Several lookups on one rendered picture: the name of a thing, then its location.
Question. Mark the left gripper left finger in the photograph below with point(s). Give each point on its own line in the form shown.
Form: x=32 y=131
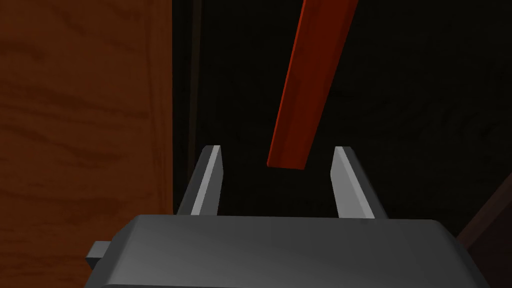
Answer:
x=204 y=188

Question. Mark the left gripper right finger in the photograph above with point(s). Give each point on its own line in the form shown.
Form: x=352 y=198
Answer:
x=352 y=188

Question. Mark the brown wooden cupboard door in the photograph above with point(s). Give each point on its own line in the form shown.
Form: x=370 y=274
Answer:
x=80 y=140

